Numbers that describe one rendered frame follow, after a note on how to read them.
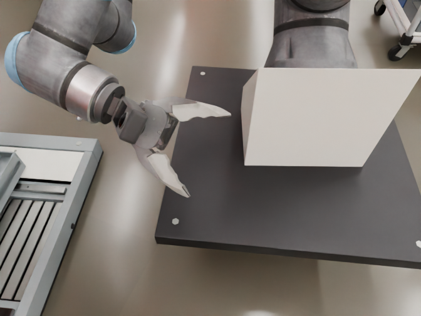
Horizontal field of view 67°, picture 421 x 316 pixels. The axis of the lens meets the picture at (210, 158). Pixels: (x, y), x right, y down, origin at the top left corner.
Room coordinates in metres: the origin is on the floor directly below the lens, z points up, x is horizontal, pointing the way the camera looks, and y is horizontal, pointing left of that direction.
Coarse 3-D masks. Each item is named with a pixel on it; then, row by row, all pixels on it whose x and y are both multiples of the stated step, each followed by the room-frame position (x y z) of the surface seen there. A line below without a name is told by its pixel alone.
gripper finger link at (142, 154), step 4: (132, 144) 0.33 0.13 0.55; (136, 144) 0.33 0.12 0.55; (136, 148) 0.33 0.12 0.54; (140, 148) 0.32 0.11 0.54; (136, 152) 0.32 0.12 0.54; (140, 152) 0.32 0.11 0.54; (144, 152) 0.32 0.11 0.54; (148, 152) 0.32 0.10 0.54; (152, 152) 0.32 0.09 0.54; (140, 156) 0.32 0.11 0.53; (144, 156) 0.31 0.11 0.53; (148, 156) 0.32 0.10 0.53; (140, 160) 0.31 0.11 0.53; (144, 160) 0.31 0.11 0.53; (144, 164) 0.31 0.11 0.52; (148, 164) 0.31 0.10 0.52; (148, 168) 0.30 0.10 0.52; (152, 168) 0.30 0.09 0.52; (152, 172) 0.30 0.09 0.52; (156, 172) 0.29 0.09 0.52; (156, 176) 0.29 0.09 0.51
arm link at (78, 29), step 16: (48, 0) 0.49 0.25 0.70; (64, 0) 0.48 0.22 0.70; (80, 0) 0.49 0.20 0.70; (96, 0) 0.50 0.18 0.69; (48, 16) 0.47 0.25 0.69; (64, 16) 0.47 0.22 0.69; (80, 16) 0.48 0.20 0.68; (96, 16) 0.50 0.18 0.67; (112, 16) 0.54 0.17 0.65; (48, 32) 0.45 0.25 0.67; (64, 32) 0.45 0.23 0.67; (80, 32) 0.47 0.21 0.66; (96, 32) 0.50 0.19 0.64; (112, 32) 0.54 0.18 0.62; (80, 48) 0.46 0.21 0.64
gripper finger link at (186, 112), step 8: (192, 104) 0.37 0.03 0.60; (200, 104) 0.37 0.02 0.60; (208, 104) 0.37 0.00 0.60; (176, 112) 0.36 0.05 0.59; (184, 112) 0.36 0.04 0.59; (192, 112) 0.36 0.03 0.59; (200, 112) 0.36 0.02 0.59; (208, 112) 0.36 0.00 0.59; (216, 112) 0.36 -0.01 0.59; (224, 112) 0.36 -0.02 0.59; (184, 120) 0.35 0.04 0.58
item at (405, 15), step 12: (384, 0) 1.66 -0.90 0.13; (396, 0) 1.62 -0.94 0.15; (408, 0) 1.51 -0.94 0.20; (420, 0) 1.52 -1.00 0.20; (384, 12) 1.72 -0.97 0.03; (396, 12) 1.52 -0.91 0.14; (408, 12) 1.46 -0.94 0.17; (420, 12) 1.29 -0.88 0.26; (396, 24) 1.42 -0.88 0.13; (408, 24) 1.38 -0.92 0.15; (420, 24) 1.32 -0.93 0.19; (408, 36) 1.29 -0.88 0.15; (420, 36) 1.30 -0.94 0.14; (396, 48) 1.32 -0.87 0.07; (408, 48) 1.31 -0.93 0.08; (396, 60) 1.31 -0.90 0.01
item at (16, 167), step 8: (0, 152) 0.62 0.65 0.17; (8, 152) 0.61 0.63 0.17; (0, 160) 0.60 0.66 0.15; (8, 160) 0.60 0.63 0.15; (16, 160) 0.60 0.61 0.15; (0, 168) 0.57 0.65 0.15; (8, 168) 0.56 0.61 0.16; (16, 168) 0.58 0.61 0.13; (24, 168) 0.61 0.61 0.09; (0, 176) 0.53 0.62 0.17; (8, 176) 0.54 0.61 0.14; (16, 176) 0.57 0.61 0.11; (0, 184) 0.51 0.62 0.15; (8, 184) 0.53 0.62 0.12; (0, 192) 0.49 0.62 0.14; (8, 192) 0.51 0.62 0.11; (0, 200) 0.47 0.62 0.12; (0, 208) 0.46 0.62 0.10
